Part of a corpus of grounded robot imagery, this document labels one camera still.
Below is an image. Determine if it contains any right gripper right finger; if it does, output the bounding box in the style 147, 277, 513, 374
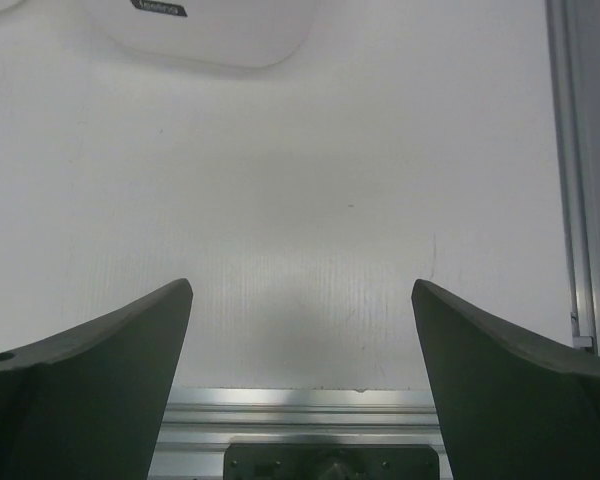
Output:
411, 279, 600, 479

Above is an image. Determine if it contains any aluminium mounting rail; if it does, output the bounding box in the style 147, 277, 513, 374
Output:
149, 387, 453, 479

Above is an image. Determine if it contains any right aluminium frame post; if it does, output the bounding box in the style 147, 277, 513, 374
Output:
546, 1, 600, 356

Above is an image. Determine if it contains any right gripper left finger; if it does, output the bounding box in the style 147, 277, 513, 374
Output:
0, 279, 193, 479

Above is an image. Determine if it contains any white plastic tub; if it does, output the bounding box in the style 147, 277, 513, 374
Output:
0, 0, 322, 70

